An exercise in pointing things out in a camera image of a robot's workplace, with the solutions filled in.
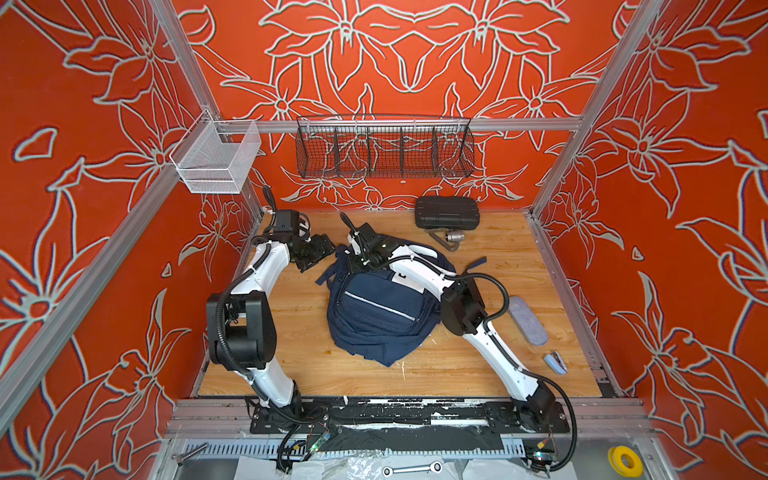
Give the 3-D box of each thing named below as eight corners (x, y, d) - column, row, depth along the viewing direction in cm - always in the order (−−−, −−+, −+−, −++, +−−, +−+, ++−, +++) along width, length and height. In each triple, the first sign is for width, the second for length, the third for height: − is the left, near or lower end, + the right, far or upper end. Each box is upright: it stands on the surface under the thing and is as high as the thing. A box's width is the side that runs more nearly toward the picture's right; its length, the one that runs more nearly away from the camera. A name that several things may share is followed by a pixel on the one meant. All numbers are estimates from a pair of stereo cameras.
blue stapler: (561, 376, 80) (565, 374, 79) (542, 357, 84) (545, 354, 82) (569, 369, 82) (572, 367, 80) (549, 350, 85) (552, 347, 83)
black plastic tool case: (416, 230, 115) (417, 221, 110) (414, 205, 124) (415, 196, 120) (478, 230, 114) (482, 220, 110) (471, 205, 124) (474, 195, 119)
